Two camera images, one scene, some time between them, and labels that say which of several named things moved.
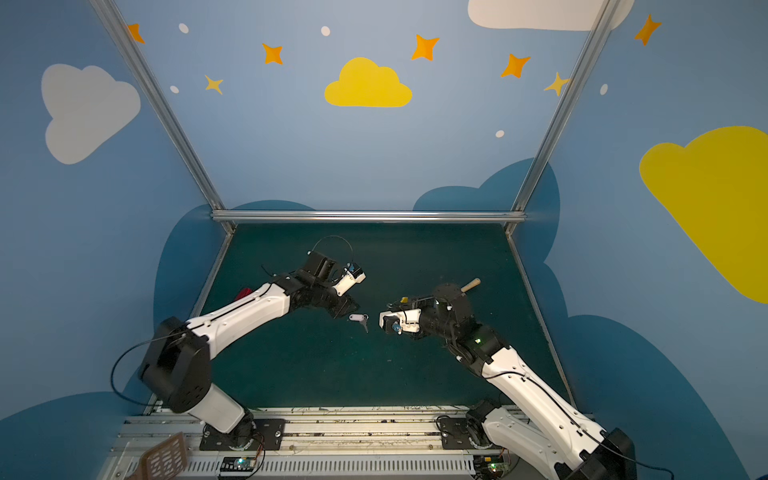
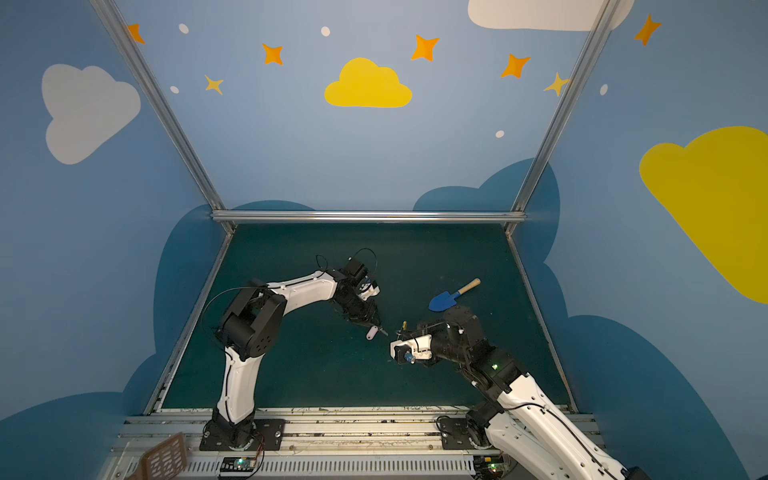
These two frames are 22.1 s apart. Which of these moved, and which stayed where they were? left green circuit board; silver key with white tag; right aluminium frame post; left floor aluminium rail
Moved: silver key with white tag
Stayed: left green circuit board; left floor aluminium rail; right aluminium frame post
